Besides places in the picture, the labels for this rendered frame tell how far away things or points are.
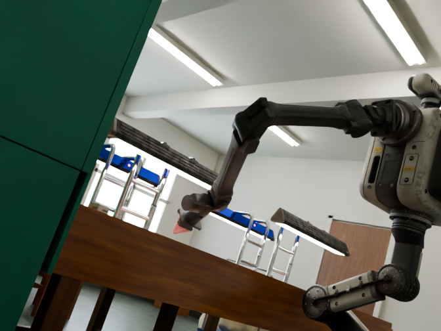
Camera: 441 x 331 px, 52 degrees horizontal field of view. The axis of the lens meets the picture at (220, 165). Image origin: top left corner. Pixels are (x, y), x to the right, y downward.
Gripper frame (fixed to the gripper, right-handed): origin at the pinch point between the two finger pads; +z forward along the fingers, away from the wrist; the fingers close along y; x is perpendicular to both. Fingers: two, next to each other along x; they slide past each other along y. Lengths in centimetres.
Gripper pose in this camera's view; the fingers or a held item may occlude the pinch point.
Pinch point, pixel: (174, 231)
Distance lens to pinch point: 176.6
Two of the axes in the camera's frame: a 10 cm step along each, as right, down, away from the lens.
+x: 2.0, 7.1, -6.7
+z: -6.9, 5.9, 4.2
